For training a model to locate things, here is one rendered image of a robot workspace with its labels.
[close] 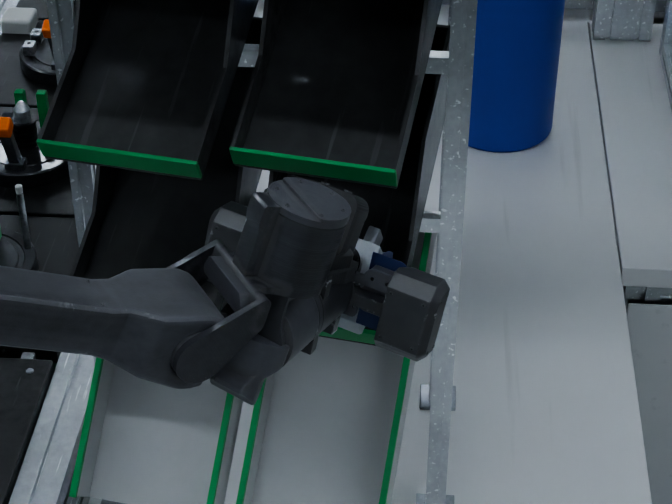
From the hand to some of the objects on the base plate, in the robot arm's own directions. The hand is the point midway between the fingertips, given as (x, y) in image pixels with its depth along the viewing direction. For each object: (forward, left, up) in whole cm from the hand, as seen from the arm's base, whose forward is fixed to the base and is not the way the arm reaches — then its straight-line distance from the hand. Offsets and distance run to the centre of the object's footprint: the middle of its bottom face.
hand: (346, 260), depth 113 cm
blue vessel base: (+68, +63, -43) cm, 102 cm away
